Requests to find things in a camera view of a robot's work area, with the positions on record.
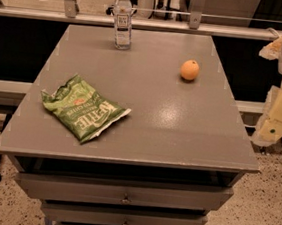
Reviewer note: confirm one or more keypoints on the grey drawer cabinet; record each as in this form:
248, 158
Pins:
178, 131

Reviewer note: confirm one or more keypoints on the middle grey drawer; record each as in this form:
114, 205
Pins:
121, 215

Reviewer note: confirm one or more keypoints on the top grey drawer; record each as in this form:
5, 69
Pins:
114, 192

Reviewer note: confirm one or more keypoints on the green Kettle chips bag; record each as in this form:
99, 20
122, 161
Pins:
82, 109

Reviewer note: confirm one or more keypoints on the metal window rail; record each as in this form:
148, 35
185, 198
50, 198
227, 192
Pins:
149, 24

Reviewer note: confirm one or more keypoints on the orange fruit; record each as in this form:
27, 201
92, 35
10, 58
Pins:
189, 70

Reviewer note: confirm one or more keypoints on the clear plastic water bottle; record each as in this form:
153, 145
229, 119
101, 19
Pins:
123, 27

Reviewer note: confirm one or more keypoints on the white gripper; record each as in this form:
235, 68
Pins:
269, 128

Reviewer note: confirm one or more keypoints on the right metal bracket post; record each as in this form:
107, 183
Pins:
196, 9

